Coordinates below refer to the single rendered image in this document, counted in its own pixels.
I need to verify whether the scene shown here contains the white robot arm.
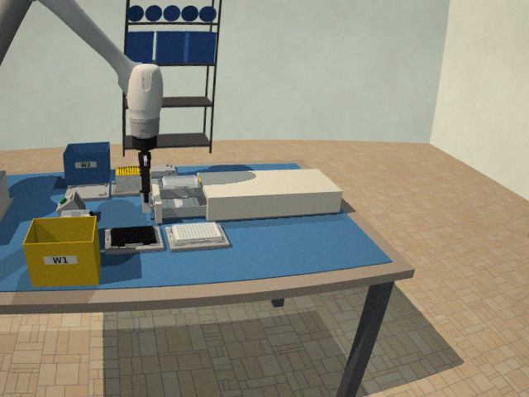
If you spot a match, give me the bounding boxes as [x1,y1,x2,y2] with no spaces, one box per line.
[0,0,163,139]

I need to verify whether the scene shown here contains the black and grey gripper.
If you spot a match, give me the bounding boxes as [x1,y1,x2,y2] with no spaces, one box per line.
[132,136,157,213]

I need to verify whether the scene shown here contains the blue open-top bin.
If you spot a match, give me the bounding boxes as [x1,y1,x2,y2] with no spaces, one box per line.
[63,141,111,184]

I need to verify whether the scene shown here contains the yellow open-top bin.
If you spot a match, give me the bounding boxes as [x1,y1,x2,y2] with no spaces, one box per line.
[23,216,101,287]

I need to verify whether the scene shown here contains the blue bench mat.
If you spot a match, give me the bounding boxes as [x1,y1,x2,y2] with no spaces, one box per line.
[0,170,393,292]

